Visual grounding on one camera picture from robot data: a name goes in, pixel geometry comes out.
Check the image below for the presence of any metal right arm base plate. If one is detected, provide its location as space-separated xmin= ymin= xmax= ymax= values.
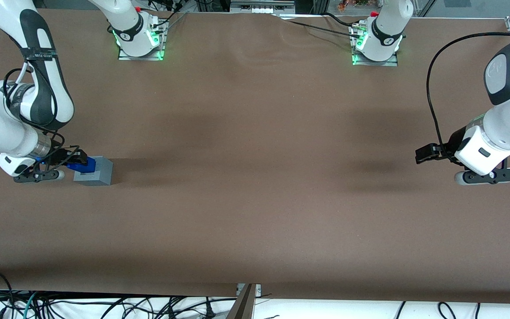
xmin=118 ymin=18 xmax=167 ymax=61

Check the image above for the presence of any gray base block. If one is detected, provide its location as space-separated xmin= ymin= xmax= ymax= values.
xmin=73 ymin=156 xmax=114 ymax=186

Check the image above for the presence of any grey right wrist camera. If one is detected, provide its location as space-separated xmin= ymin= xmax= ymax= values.
xmin=14 ymin=170 xmax=66 ymax=183

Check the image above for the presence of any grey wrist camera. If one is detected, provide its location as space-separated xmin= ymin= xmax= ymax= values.
xmin=454 ymin=167 xmax=510 ymax=186
xmin=14 ymin=170 xmax=66 ymax=183

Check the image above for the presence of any aluminium profile beam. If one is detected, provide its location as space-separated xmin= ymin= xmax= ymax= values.
xmin=226 ymin=284 xmax=256 ymax=319

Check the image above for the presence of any teal floor cable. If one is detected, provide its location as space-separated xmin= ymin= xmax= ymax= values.
xmin=21 ymin=292 xmax=41 ymax=319

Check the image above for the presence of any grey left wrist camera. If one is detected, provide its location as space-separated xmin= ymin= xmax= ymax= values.
xmin=454 ymin=167 xmax=510 ymax=186

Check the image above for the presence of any long black left arm cable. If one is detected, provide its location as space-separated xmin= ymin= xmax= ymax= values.
xmin=426 ymin=32 xmax=510 ymax=156

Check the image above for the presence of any blue plastic part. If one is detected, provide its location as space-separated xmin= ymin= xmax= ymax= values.
xmin=67 ymin=156 xmax=97 ymax=174

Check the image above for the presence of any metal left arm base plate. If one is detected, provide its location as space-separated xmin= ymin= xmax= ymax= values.
xmin=350 ymin=24 xmax=399 ymax=67

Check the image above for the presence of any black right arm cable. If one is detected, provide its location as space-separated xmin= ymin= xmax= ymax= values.
xmin=2 ymin=62 xmax=81 ymax=174

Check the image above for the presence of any brown table mat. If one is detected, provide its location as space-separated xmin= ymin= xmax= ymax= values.
xmin=0 ymin=9 xmax=510 ymax=304

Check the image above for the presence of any black cable across mat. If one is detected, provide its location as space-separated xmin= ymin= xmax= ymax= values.
xmin=277 ymin=15 xmax=362 ymax=37

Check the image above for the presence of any white power strip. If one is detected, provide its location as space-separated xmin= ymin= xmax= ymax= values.
xmin=231 ymin=0 xmax=296 ymax=15

